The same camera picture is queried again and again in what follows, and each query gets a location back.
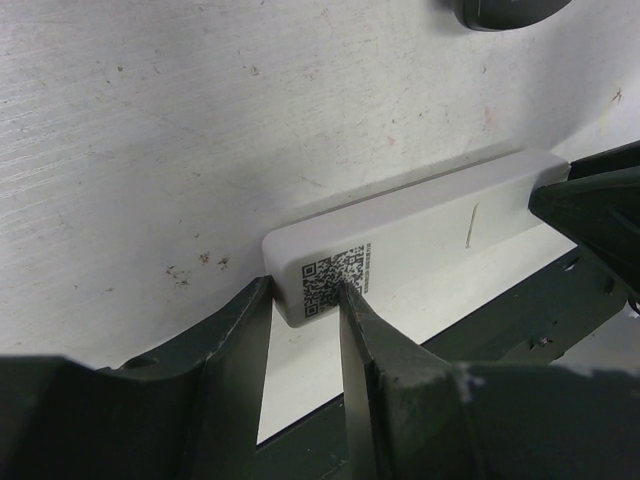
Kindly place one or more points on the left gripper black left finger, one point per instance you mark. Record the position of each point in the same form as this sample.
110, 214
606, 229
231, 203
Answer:
186, 409

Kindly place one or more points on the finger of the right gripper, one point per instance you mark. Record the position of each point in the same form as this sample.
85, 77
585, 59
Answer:
597, 207

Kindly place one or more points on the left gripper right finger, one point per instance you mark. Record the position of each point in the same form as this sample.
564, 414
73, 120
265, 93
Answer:
411, 415

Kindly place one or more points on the white remote control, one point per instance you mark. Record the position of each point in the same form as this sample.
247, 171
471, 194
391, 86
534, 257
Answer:
381, 243

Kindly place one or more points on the black remote with buttons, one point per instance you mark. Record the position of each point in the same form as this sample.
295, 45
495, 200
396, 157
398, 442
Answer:
503, 15

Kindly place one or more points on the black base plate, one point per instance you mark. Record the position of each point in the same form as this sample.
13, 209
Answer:
533, 323

